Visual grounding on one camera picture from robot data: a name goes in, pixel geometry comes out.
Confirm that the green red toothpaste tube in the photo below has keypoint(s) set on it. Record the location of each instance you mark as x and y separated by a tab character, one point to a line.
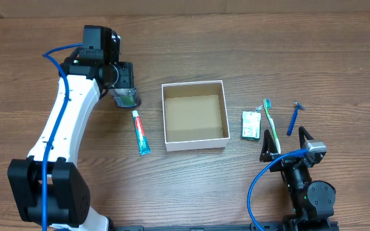
141	138

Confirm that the green white floss packet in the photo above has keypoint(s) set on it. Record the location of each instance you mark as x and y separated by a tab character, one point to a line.
251	125

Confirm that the blue disposable razor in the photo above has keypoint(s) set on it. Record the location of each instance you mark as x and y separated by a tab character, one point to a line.
298	107

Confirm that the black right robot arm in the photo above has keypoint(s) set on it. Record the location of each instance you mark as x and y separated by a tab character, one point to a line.
312	201

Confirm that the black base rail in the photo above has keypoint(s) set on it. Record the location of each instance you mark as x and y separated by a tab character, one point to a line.
204	228

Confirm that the clear soap pump bottle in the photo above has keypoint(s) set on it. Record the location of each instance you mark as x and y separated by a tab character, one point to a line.
126	98

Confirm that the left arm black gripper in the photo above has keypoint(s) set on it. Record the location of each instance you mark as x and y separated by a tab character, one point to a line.
127	81

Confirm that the white cardboard box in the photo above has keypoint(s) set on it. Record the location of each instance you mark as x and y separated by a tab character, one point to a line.
195	115

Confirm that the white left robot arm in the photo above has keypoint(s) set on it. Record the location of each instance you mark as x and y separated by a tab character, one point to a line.
47	187

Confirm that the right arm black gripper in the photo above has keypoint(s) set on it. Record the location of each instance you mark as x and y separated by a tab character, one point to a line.
288	162

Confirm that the green white toothbrush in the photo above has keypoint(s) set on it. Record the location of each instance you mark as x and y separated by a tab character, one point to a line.
267	105

